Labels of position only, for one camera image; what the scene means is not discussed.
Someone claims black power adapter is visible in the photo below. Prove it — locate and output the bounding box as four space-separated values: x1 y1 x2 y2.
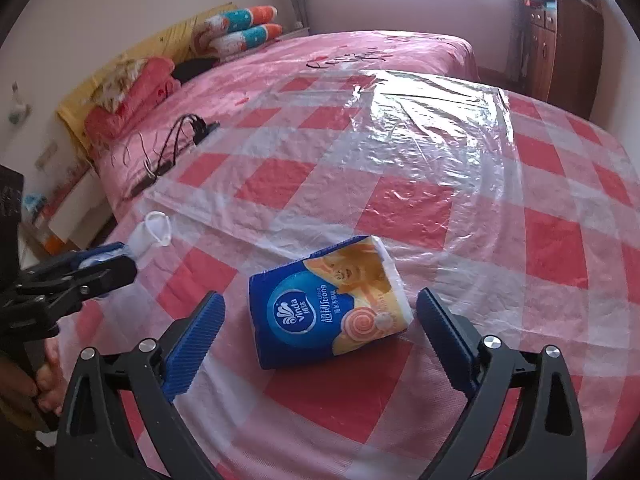
189 115 222 144

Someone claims colourful folded quilt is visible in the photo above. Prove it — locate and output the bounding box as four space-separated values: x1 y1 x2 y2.
191 5 284 59

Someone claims pink folded blanket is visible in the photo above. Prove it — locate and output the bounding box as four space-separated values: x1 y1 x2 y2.
84 57 182 147

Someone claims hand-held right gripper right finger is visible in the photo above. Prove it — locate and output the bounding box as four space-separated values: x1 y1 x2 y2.
416 287 587 480

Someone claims blue cloth item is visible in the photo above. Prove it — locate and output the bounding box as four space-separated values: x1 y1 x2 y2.
24 191 49 217

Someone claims yellow headboard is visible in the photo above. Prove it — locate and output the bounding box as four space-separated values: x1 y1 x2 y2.
56 5 239 152

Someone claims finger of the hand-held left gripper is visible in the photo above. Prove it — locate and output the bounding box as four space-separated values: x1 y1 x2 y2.
17 241 127 283
14 256 139 312

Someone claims black cloth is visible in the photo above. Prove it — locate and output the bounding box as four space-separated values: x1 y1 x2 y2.
171 57 222 84

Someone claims person's left hand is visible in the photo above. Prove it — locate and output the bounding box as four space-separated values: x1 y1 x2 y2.
0 337 67 431

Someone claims wall ornament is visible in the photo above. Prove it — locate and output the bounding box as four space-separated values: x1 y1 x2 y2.
6 81 32 124

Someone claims white nightstand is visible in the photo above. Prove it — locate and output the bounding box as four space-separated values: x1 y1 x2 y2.
46 169 117 252

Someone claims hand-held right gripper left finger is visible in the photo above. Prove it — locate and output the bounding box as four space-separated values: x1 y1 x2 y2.
55 291 226 480

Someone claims white wrapper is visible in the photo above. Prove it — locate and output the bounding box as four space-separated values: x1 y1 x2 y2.
126 211 173 267

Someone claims pink bedspread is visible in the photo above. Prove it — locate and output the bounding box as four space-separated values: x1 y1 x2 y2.
95 30 477 221

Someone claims blue tissue pack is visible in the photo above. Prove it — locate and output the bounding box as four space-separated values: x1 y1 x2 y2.
248 235 415 370

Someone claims black power strip with cables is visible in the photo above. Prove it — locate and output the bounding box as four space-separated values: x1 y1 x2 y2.
129 115 202 197

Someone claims red checked plastic tablecloth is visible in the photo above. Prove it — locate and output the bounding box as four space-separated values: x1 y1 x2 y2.
65 70 640 480

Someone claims wooden cabinet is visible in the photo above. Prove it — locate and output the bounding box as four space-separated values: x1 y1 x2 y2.
521 0 607 117

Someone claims floral pillow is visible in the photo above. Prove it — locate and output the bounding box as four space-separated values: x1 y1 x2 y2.
94 57 152 112

